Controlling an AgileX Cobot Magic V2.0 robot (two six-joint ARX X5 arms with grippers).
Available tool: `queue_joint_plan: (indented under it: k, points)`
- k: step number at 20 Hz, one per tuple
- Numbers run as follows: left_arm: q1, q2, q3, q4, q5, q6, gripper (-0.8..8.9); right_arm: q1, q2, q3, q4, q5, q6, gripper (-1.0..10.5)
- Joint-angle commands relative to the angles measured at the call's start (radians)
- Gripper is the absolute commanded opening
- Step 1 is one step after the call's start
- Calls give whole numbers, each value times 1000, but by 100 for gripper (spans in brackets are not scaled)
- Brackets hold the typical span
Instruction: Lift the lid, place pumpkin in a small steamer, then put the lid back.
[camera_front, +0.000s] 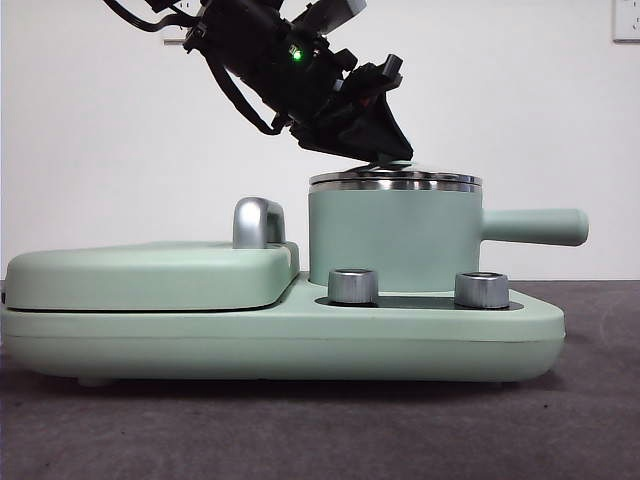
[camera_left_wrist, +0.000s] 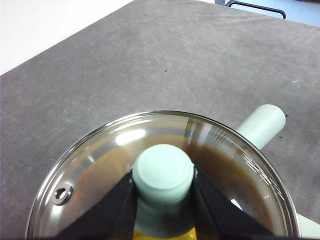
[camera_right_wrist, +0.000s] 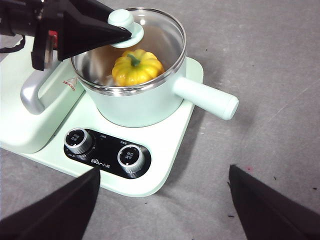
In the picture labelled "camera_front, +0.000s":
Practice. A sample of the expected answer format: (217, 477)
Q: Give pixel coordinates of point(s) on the green breakfast machine base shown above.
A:
(300, 345)

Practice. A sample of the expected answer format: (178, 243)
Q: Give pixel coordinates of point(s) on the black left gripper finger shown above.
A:
(330, 142)
(380, 132)

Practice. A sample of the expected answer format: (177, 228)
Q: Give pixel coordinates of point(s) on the white wall socket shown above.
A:
(627, 20)
(171, 36)

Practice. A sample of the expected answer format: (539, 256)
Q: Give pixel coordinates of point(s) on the silver control knob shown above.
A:
(481, 290)
(352, 287)

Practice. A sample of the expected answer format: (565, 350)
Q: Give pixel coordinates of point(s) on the green hinged griddle cover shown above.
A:
(140, 280)

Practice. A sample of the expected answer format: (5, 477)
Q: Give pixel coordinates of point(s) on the glass lid with green knob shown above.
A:
(395, 176)

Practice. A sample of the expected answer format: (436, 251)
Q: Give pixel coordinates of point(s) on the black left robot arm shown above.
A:
(260, 65)

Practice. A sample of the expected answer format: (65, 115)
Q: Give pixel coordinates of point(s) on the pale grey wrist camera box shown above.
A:
(335, 12)

